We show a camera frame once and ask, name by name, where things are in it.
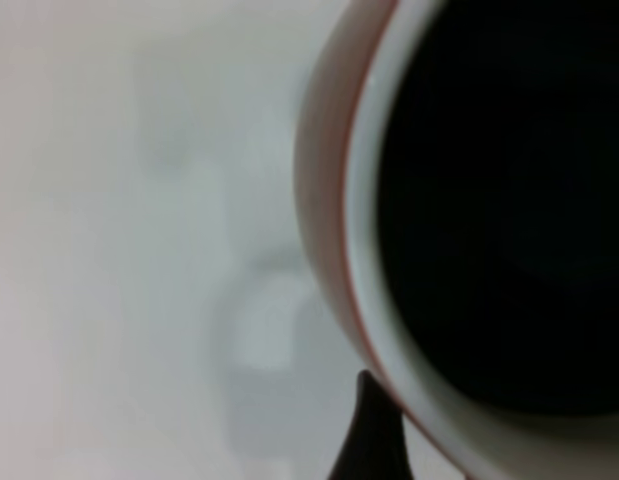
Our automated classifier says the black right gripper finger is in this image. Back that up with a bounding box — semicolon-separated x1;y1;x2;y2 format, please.
326;369;416;480

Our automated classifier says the red ceramic mug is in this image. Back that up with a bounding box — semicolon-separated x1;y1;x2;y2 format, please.
292;0;619;480

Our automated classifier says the dark coffee liquid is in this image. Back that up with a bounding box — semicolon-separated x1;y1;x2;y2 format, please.
376;0;619;419

